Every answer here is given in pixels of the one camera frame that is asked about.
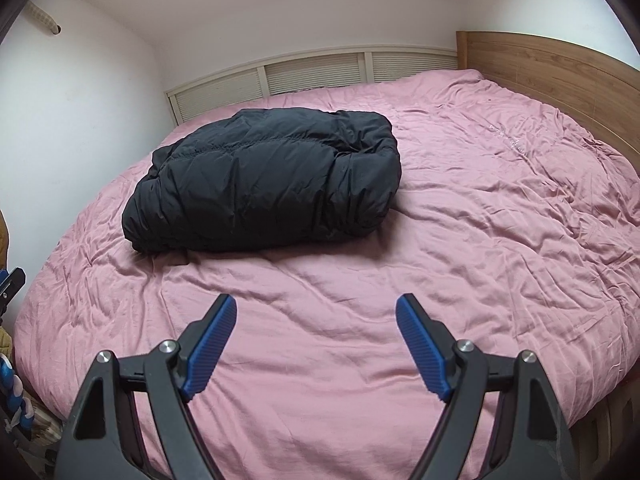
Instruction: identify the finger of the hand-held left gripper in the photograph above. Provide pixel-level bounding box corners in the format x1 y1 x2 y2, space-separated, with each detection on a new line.
0 267 27 323

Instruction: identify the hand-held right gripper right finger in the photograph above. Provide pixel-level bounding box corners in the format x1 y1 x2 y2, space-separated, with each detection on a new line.
395 294 578 480

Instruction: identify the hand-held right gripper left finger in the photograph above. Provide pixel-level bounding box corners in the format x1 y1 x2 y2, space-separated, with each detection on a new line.
54 294 238 480

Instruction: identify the black puffer jacket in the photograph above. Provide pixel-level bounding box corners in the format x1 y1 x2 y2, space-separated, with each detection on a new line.
121 107 402 254

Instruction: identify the person's left hand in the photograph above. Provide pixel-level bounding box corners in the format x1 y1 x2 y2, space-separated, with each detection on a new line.
0 352 35 433

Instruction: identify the brown hanging jacket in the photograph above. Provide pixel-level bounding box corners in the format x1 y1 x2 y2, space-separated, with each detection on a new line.
0 210 11 266

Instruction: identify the pink duvet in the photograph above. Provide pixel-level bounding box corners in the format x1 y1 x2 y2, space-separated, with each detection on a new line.
12 67 640 480

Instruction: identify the brown monogram bag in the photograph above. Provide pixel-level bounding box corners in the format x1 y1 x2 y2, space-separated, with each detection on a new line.
22 395 68 448

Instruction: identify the white louvered panel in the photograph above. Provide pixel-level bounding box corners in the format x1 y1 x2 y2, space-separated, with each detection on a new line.
165 45 460 126

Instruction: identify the wooden headboard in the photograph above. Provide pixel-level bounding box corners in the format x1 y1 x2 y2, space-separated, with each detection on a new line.
455 31 640 176

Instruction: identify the wooden bed frame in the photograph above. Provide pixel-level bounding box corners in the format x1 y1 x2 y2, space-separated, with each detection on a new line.
570 380 640 480

